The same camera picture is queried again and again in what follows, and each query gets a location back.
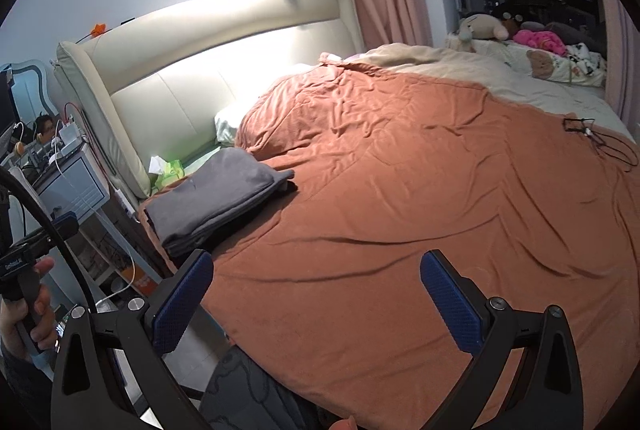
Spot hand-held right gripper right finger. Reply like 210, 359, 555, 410
419, 249, 586, 430

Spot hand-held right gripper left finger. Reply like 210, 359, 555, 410
50, 249, 216, 430

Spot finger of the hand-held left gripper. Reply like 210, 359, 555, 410
47, 211, 80, 238

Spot grey t-shirt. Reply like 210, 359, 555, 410
145, 147, 296, 241

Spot person's left hand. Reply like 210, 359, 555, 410
0, 257, 58, 363

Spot grey nightstand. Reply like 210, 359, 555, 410
10, 137, 166, 306

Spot orange box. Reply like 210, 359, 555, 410
132, 263, 161, 296

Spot folded dark grey garment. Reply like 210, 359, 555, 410
160, 183, 296, 258

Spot white charger box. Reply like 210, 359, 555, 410
55, 120, 85, 147

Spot grey printed pants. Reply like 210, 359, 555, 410
200, 345, 331, 430

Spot green tissue pack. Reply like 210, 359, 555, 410
148, 155, 186, 191

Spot orange blanket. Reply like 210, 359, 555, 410
137, 58, 640, 430

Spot wavy-edged mirror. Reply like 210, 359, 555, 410
0, 59, 53, 151

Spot orange flower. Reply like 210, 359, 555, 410
75, 23, 111, 45

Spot cream padded headboard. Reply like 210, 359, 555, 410
55, 0, 366, 201

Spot bear print cream quilt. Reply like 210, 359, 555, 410
445, 33, 608, 87

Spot beige plush toy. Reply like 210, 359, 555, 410
457, 13, 511, 54

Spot pink plush toy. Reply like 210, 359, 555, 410
515, 29, 568, 56

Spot white cloth with black print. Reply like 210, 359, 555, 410
562, 43, 608, 78

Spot brown plush bear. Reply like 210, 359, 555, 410
500, 12, 525, 36

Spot dark grey cushion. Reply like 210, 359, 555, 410
545, 21, 601, 51

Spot thick black cable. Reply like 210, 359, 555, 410
0, 167, 98, 316

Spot thin black cable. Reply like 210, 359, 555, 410
562, 115, 640, 171

